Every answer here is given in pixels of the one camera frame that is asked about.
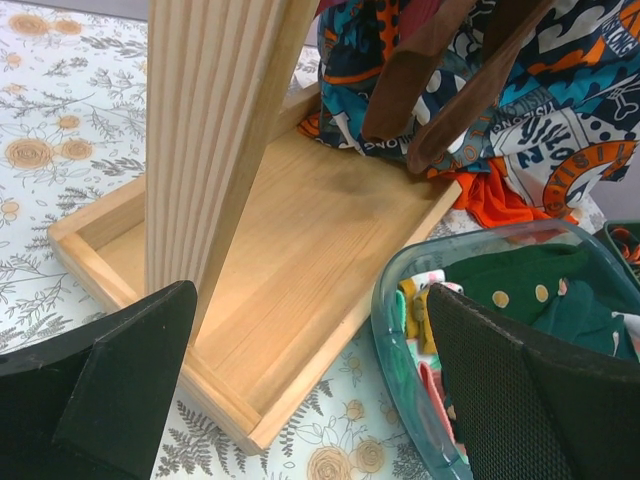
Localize brown striped-cuff sock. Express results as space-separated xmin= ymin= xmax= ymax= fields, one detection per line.
xmin=408 ymin=0 xmax=553 ymax=173
xmin=362 ymin=0 xmax=475 ymax=142

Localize patterned blue orange shorts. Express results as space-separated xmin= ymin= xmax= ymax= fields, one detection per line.
xmin=299 ymin=1 xmax=639 ymax=219

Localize wooden drying rack stand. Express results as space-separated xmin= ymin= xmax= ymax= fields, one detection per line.
xmin=48 ymin=1 xmax=460 ymax=455

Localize clear glass sock container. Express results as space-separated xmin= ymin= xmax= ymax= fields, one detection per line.
xmin=371 ymin=220 xmax=639 ymax=479

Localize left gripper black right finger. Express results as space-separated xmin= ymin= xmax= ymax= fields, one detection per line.
xmin=427 ymin=285 xmax=639 ymax=479

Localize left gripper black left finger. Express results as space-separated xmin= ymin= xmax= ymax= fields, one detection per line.
xmin=1 ymin=281 xmax=197 ymax=479

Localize dark green compartment tray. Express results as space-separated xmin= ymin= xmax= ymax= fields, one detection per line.
xmin=604 ymin=220 xmax=639 ymax=287

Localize green sock yellow dots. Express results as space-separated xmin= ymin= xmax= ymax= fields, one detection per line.
xmin=442 ymin=243 xmax=640 ymax=361

